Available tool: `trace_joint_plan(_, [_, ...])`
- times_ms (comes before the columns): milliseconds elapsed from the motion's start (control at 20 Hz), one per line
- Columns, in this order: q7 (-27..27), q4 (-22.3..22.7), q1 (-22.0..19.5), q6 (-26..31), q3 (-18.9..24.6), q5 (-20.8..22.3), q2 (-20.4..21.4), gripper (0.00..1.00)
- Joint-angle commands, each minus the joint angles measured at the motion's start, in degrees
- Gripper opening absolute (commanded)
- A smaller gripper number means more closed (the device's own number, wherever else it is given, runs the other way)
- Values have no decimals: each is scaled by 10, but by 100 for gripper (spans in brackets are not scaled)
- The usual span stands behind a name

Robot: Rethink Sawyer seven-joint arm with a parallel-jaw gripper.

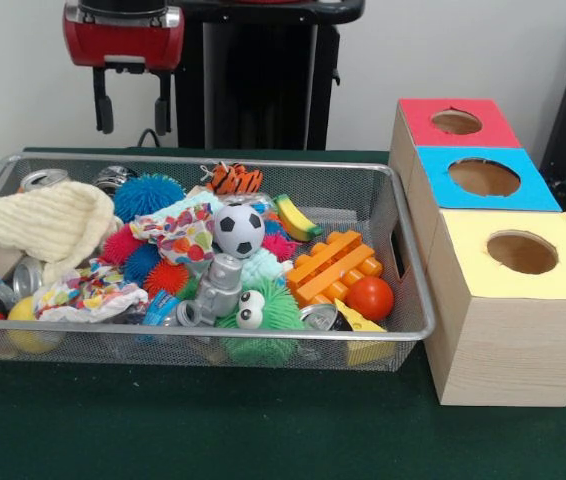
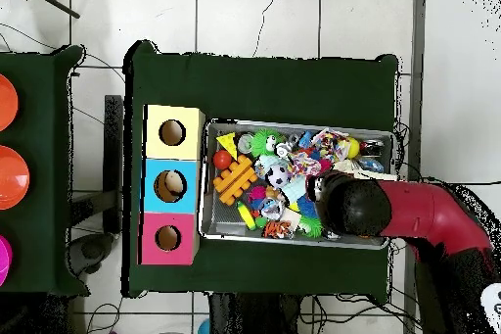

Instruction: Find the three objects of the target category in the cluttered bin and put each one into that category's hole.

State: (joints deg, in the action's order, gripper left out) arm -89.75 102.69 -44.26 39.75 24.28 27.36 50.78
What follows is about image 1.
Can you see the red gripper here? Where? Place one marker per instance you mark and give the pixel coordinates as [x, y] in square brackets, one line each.
[123, 42]

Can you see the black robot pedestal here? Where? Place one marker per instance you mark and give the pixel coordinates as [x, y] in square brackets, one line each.
[258, 80]

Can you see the red ball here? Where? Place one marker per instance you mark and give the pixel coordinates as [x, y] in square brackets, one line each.
[370, 299]

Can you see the orange striped tiger toy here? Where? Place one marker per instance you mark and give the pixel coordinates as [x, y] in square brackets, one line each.
[235, 180]

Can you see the green fuzzy toy with eyes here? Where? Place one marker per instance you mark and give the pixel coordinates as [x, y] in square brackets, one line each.
[278, 312]

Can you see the yellow banana toy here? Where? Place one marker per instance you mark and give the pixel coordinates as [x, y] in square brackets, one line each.
[298, 218]

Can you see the crushed silver can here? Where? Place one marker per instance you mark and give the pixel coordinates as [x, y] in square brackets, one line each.
[45, 179]

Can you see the black and white soccer ball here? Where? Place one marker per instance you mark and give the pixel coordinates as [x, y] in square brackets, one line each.
[238, 231]

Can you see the cream waffle cloth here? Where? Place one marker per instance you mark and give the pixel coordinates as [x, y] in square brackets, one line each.
[48, 222]

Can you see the grey robot toy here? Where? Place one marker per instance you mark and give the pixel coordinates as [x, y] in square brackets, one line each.
[223, 285]

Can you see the wooden box with three holes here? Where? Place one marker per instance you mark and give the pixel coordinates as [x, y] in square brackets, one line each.
[508, 330]

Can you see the blue spiky ball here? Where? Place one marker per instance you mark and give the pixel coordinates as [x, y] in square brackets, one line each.
[148, 195]

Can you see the yellow cheese wedge toy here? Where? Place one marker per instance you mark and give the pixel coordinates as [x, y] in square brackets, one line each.
[358, 322]

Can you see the orange plastic building block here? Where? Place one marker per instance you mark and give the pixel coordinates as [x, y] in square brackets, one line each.
[331, 266]

